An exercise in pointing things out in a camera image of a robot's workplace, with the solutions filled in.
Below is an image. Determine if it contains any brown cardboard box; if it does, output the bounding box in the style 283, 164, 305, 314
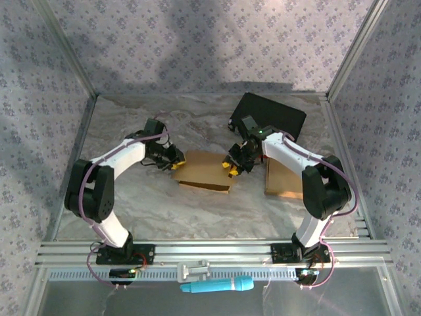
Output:
264, 157, 305, 200
170, 150, 239, 196

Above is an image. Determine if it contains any black hard case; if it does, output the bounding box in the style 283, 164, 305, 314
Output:
227, 92, 307, 142

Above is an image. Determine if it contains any light blue pen tool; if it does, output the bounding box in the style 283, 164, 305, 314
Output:
180, 275, 255, 294

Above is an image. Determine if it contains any black left controller board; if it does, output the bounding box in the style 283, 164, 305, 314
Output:
109, 268, 137, 286

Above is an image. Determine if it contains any black controller board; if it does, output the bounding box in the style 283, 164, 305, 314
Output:
109, 268, 137, 286
295, 268, 320, 286

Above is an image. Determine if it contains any black right controller board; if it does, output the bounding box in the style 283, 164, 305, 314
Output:
295, 268, 320, 286

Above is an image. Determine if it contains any shiny metal sheet panel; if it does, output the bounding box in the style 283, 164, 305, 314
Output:
24, 266, 401, 316

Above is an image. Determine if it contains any thin aluminium table edge rail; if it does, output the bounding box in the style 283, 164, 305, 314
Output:
96, 90, 330, 98

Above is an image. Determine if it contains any grey table side rail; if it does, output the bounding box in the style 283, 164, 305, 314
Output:
42, 95, 99, 243

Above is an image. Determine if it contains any aluminium rail with arm bases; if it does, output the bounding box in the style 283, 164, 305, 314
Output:
34, 239, 394, 267

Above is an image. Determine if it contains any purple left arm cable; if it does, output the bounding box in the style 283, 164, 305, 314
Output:
80, 111, 172, 290

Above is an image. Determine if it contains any aluminium table side rail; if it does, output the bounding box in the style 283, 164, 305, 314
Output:
318, 97, 376, 240

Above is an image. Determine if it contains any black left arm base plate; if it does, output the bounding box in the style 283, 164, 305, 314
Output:
95, 244, 155, 266

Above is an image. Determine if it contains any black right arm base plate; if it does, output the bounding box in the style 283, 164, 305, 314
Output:
271, 243, 332, 264

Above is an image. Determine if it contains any grey clamp bracket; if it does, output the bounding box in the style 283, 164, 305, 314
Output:
176, 259, 211, 283

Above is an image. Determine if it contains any grey slotted cable duct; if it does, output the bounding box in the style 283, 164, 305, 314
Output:
47, 267, 299, 283

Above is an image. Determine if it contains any aluminium corner post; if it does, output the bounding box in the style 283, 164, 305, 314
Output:
32, 0, 99, 98
324, 0, 391, 101

